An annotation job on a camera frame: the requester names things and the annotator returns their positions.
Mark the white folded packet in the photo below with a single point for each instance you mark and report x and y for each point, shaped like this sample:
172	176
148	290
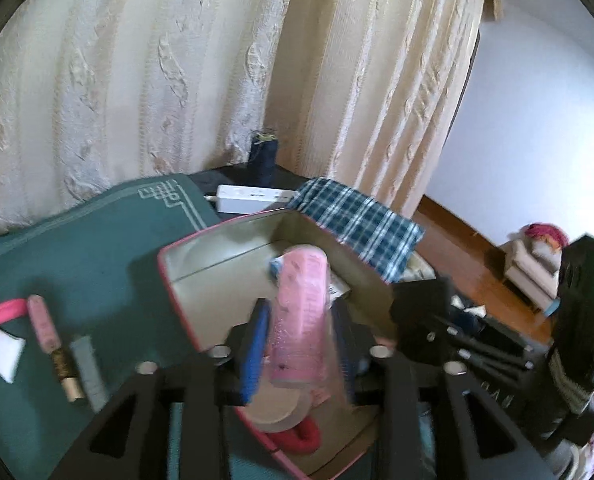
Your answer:
11	349

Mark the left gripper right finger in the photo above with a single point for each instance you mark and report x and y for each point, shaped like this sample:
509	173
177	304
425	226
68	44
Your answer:
375	375

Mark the beige armchair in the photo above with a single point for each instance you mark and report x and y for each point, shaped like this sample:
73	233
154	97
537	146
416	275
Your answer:
532	261

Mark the blue white medicine box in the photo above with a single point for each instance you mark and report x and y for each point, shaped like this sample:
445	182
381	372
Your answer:
338	288

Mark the green desk mat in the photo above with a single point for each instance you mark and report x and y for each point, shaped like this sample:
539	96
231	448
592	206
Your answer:
97	268

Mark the white power strip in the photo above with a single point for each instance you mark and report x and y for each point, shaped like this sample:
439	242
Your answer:
240	199

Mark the red tin storage box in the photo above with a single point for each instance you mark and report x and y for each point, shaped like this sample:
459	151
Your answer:
214	278

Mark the blue plaid cloth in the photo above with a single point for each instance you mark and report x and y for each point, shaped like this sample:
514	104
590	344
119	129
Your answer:
378	236

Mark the cream patterned curtain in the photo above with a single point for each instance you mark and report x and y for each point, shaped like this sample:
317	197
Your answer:
98	92

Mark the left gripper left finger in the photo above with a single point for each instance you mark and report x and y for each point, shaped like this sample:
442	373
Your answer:
226	375

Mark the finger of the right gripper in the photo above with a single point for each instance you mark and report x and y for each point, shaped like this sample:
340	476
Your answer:
431	329

